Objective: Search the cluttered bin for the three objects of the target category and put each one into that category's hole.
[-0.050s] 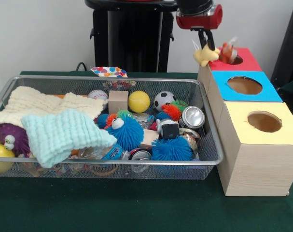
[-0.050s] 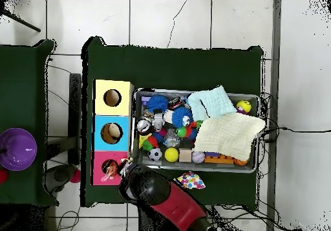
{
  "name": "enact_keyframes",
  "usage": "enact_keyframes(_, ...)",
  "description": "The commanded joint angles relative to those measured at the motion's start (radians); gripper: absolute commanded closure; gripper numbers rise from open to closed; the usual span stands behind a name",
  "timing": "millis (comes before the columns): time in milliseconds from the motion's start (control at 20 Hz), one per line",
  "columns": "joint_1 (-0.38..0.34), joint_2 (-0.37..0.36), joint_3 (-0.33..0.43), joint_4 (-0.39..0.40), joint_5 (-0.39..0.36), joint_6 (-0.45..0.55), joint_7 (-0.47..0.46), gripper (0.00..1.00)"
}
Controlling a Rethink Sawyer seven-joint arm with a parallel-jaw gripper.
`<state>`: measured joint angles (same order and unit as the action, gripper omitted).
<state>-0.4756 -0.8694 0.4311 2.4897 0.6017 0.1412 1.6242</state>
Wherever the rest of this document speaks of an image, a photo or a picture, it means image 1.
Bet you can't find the black chair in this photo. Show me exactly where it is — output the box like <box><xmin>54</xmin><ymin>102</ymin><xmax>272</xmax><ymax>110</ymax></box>
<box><xmin>270</xmin><ymin>3</ymin><xmax>293</xmax><ymax>91</ymax></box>

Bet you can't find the shallow wire mesh bin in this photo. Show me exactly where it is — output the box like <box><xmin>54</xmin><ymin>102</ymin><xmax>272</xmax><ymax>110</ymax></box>
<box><xmin>0</xmin><ymin>74</ymin><xmax>224</xmax><ymax>181</ymax></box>

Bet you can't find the silver crushed can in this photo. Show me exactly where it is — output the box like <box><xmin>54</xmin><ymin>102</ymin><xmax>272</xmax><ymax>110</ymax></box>
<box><xmin>179</xmin><ymin>105</ymin><xmax>206</xmax><ymax>129</ymax></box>

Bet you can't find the blue spiky ball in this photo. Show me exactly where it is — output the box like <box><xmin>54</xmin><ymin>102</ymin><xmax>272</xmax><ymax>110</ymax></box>
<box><xmin>151</xmin><ymin>137</ymin><xmax>194</xmax><ymax>161</ymax></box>

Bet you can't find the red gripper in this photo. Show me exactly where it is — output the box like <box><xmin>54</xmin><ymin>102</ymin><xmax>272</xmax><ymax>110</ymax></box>
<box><xmin>176</xmin><ymin>4</ymin><xmax>223</xmax><ymax>50</ymax></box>

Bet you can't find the white baseball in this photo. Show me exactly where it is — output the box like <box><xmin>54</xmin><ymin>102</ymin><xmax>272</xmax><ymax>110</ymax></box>
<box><xmin>87</xmin><ymin>89</ymin><xmax>109</xmax><ymax>101</ymax></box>

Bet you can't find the small soccer ball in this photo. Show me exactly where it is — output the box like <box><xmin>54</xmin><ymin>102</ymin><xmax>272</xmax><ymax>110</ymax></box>
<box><xmin>153</xmin><ymin>91</ymin><xmax>176</xmax><ymax>112</ymax></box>

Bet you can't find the orange tiger striped plush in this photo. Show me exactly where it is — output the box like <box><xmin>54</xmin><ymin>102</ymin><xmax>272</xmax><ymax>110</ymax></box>
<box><xmin>220</xmin><ymin>37</ymin><xmax>239</xmax><ymax>65</ymax></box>

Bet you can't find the colourful polka dot cloth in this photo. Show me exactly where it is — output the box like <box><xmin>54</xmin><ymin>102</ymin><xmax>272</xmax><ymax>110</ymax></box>
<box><xmin>90</xmin><ymin>66</ymin><xmax>128</xmax><ymax>79</ymax></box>

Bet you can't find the small crumpled clear bottle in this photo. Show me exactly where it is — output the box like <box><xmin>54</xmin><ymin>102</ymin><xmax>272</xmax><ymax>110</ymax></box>
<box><xmin>133</xmin><ymin>113</ymin><xmax>154</xmax><ymax>129</ymax></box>

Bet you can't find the dark green table cloth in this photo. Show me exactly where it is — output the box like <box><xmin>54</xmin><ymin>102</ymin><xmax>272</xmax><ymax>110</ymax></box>
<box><xmin>0</xmin><ymin>70</ymin><xmax>293</xmax><ymax>232</ymax></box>

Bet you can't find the yellow smiley face ball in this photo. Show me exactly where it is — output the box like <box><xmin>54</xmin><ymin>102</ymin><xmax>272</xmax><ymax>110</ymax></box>
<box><xmin>0</xmin><ymin>144</ymin><xmax>16</xmax><ymax>174</ymax></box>

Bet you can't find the mint green knitted cloth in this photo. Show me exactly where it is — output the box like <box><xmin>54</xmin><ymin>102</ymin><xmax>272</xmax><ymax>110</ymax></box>
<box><xmin>20</xmin><ymin>108</ymin><xmax>118</xmax><ymax>169</ymax></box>

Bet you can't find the plain wooden block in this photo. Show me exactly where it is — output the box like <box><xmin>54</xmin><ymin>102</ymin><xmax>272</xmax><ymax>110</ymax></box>
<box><xmin>108</xmin><ymin>90</ymin><xmax>129</xmax><ymax>115</ymax></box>

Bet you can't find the orange and green spiky toy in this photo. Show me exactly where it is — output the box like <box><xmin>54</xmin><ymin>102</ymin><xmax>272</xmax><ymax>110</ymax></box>
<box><xmin>161</xmin><ymin>100</ymin><xmax>189</xmax><ymax>121</ymax></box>

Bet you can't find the yellow plush toy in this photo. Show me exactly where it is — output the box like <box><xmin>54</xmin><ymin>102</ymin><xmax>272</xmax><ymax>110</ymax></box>
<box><xmin>191</xmin><ymin>40</ymin><xmax>221</xmax><ymax>68</ymax></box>

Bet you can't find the cream knitted cloth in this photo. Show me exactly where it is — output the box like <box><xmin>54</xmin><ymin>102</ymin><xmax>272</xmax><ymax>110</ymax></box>
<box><xmin>0</xmin><ymin>86</ymin><xmax>109</xmax><ymax>131</ymax></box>

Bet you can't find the purple spiky toy with eyes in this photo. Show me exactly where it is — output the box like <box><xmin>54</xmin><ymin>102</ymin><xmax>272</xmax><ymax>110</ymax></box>
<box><xmin>0</xmin><ymin>123</ymin><xmax>31</xmax><ymax>157</ymax></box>

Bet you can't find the plain yellow ball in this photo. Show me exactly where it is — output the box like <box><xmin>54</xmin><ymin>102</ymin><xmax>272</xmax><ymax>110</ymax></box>
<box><xmin>127</xmin><ymin>90</ymin><xmax>151</xmax><ymax>114</ymax></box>

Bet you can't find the wooden box with three holes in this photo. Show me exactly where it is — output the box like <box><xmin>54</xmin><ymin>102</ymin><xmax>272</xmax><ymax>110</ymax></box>
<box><xmin>197</xmin><ymin>47</ymin><xmax>293</xmax><ymax>197</ymax></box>

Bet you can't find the blue spiky toy with eyes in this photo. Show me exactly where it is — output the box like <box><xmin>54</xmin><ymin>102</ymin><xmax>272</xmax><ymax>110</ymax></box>
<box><xmin>105</xmin><ymin>116</ymin><xmax>145</xmax><ymax>152</ymax></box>

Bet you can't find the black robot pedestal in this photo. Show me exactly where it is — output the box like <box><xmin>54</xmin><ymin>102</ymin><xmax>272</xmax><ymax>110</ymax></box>
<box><xmin>84</xmin><ymin>0</ymin><xmax>187</xmax><ymax>73</ymax></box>

